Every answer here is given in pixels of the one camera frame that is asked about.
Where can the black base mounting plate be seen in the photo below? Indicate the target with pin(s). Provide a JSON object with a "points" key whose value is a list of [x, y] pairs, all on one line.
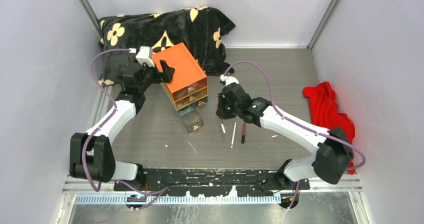
{"points": [[211, 182]]}

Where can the white makeup pencil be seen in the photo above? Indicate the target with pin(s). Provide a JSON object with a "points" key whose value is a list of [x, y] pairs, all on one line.
{"points": [[233, 135]]}

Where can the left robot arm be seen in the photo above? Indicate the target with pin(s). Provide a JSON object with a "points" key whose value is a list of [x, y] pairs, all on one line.
{"points": [[91, 152]]}

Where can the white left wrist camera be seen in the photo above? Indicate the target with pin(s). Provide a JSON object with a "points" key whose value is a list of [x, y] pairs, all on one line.
{"points": [[144, 56]]}

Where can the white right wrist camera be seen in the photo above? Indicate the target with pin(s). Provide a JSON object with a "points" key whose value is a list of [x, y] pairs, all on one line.
{"points": [[227, 80]]}

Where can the orange drawer organizer box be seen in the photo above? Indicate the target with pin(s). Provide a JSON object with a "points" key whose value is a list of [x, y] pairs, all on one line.
{"points": [[189, 83]]}

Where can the black floral blanket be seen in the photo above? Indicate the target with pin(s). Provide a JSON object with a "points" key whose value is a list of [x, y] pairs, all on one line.
{"points": [[200, 29]]}

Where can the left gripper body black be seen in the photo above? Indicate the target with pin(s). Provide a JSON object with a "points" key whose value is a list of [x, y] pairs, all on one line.
{"points": [[151, 76]]}

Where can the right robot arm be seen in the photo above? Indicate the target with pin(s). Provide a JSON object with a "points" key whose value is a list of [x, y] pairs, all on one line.
{"points": [[330, 151]]}

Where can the aluminium front rail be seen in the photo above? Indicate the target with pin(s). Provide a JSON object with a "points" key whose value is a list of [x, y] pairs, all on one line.
{"points": [[118, 193]]}

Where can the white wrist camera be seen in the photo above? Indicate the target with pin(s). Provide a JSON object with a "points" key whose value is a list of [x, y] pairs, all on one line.
{"points": [[144, 56], [227, 80]]}

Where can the red cloth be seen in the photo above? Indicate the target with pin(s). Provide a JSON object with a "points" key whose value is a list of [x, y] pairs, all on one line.
{"points": [[324, 110]]}

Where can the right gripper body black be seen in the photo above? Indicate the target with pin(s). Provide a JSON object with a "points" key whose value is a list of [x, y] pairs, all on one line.
{"points": [[227, 111]]}

